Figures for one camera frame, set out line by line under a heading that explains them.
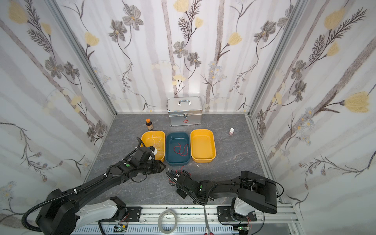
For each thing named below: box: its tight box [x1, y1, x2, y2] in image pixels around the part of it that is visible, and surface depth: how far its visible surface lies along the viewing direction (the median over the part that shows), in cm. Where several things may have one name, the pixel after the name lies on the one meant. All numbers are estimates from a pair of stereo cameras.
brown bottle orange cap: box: [145, 117, 154, 131], surface depth 108 cm
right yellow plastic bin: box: [190, 129, 217, 164], surface depth 103 cm
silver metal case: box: [167, 96, 203, 127], surface depth 109 cm
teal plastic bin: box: [165, 132, 191, 167], surface depth 100 cm
